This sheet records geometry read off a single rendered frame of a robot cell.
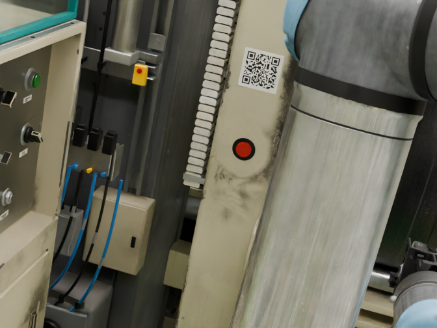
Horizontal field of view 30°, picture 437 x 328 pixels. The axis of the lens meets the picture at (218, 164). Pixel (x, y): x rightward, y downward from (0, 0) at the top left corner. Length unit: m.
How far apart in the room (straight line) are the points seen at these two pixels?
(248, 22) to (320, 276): 0.90
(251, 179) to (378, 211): 0.92
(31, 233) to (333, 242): 0.87
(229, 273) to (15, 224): 0.46
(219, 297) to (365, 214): 1.05
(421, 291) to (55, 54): 0.75
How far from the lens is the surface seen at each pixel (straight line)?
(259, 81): 1.55
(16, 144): 1.41
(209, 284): 1.71
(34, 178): 1.53
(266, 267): 0.72
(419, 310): 1.02
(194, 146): 1.62
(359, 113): 0.67
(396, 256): 1.49
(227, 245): 1.67
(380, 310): 1.57
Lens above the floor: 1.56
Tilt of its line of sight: 20 degrees down
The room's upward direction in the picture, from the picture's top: 12 degrees clockwise
